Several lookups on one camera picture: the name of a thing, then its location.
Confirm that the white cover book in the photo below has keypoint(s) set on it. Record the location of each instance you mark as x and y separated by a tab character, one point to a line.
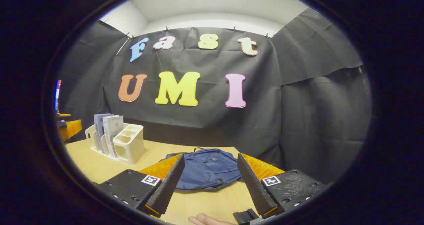
112	129

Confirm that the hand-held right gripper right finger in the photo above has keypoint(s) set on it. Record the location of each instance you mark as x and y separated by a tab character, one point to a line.
255	188

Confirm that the blue-grey cover book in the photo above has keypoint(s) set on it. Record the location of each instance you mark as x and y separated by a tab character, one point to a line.
98	125

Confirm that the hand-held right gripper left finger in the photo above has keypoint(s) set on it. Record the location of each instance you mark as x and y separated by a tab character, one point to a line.
165	188

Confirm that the computer monitor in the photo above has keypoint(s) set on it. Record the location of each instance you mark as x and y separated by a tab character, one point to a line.
58	94

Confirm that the blue schoolbag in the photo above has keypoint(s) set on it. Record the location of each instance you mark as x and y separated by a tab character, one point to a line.
205	168

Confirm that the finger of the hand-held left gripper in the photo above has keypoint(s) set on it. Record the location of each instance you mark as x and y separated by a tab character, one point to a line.
73	128
64	115

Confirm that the cream plastic bookshelf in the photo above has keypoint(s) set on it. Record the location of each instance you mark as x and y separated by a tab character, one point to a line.
132	148

